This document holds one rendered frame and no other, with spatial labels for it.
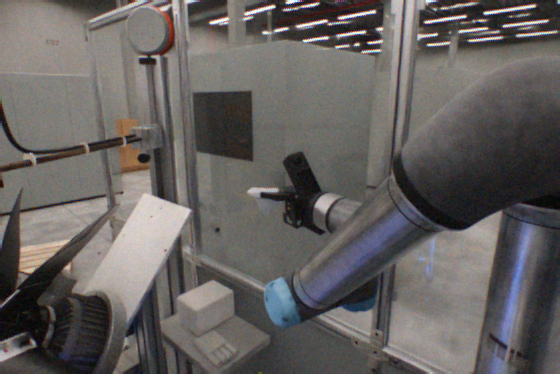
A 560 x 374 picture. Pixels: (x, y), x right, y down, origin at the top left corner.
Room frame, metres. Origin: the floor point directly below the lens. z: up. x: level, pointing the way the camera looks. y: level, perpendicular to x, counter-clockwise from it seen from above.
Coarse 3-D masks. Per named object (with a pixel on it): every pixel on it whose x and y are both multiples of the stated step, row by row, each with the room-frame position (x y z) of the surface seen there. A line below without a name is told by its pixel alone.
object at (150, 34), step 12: (132, 12) 1.23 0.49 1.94; (144, 12) 1.22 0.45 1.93; (156, 12) 1.21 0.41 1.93; (132, 24) 1.22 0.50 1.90; (144, 24) 1.22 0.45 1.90; (156, 24) 1.22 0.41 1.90; (168, 24) 1.23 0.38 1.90; (132, 36) 1.22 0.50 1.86; (144, 36) 1.22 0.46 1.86; (156, 36) 1.22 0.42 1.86; (168, 36) 1.22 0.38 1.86; (144, 48) 1.22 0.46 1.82; (156, 48) 1.22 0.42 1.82; (168, 48) 1.25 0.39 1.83
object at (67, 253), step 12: (120, 204) 0.76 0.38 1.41; (108, 216) 0.73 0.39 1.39; (96, 228) 0.71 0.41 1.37; (72, 240) 0.58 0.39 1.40; (84, 240) 0.69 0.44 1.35; (60, 252) 0.58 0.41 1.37; (72, 252) 0.68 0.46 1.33; (48, 264) 0.61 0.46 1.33; (60, 264) 0.67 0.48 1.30; (36, 276) 0.61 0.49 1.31; (48, 276) 0.66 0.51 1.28
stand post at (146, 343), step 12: (144, 300) 0.84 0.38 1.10; (156, 300) 0.86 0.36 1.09; (144, 312) 0.83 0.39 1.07; (156, 312) 0.86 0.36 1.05; (144, 324) 0.84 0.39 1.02; (156, 324) 0.86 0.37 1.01; (144, 336) 0.85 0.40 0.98; (156, 336) 0.85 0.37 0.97; (144, 348) 0.85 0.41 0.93; (156, 348) 0.86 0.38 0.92; (144, 360) 0.86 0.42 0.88; (156, 360) 0.86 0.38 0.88; (144, 372) 0.87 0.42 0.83; (156, 372) 0.84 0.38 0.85
